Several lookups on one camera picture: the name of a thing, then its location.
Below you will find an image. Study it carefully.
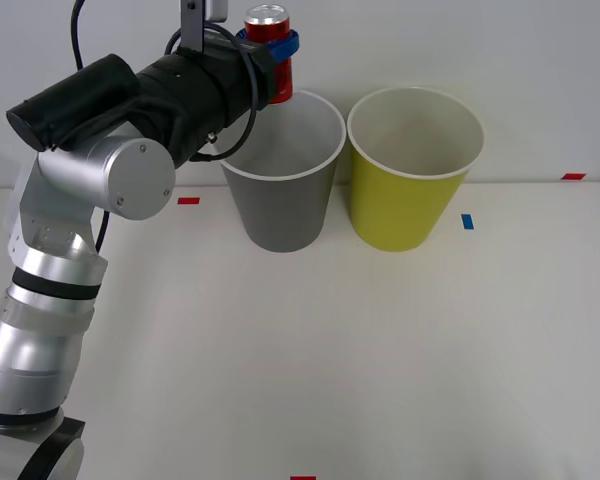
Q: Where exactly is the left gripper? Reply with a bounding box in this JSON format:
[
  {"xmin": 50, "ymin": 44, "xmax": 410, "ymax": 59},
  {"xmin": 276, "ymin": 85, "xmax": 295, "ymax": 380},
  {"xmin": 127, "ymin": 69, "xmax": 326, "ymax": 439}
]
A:
[{"xmin": 200, "ymin": 28, "xmax": 302, "ymax": 129}]

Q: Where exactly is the red drink can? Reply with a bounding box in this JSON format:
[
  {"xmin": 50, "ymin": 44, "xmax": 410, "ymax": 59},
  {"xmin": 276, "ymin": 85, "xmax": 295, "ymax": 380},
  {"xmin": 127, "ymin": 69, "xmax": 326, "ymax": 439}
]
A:
[{"xmin": 243, "ymin": 3, "xmax": 296, "ymax": 105}]

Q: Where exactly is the grey plastic waste bin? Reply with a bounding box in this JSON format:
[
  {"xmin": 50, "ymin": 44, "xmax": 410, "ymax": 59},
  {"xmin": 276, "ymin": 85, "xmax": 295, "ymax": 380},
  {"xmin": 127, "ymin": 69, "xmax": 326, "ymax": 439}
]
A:
[{"xmin": 218, "ymin": 88, "xmax": 346, "ymax": 254}]

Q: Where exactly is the yellow-green plastic waste bin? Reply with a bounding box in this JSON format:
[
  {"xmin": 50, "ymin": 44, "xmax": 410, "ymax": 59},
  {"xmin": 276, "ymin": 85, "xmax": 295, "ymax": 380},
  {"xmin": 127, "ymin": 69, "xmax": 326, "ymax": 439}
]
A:
[{"xmin": 346, "ymin": 86, "xmax": 488, "ymax": 253}]

